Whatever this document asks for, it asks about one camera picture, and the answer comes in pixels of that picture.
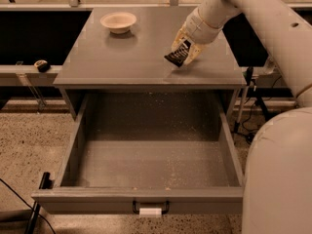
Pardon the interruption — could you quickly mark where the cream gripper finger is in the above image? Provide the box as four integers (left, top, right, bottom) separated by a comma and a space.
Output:
183, 44, 205, 65
171, 23, 190, 52

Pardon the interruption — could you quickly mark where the black cable lower left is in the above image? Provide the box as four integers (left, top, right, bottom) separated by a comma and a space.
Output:
0, 177, 57, 234

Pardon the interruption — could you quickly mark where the black drawer handle white tape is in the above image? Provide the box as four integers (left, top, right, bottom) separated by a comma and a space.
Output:
132, 201, 170, 218

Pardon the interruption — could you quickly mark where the black pole lower left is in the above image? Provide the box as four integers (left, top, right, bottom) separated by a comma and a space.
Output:
24, 172, 51, 234

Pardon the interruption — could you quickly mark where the grey cabinet with counter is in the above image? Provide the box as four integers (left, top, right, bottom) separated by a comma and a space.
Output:
53, 5, 247, 121

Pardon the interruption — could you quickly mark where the open grey top drawer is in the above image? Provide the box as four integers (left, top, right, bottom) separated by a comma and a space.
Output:
32, 92, 243, 215

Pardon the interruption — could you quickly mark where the black yellow tape measure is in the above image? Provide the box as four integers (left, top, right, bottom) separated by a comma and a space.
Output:
34, 59, 51, 73

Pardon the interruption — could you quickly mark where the black tripod stand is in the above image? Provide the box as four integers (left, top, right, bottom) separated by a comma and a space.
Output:
234, 66, 270, 134

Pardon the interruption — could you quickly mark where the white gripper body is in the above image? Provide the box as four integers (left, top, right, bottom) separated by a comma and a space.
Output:
185, 7, 224, 45

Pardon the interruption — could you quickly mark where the white paper bowl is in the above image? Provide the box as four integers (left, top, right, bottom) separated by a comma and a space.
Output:
100, 12, 137, 34

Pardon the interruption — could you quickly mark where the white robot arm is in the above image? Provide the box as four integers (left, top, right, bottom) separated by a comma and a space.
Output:
172, 0, 312, 234

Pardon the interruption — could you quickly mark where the black power adapter with cable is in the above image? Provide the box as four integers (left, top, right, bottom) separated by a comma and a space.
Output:
242, 102, 259, 144

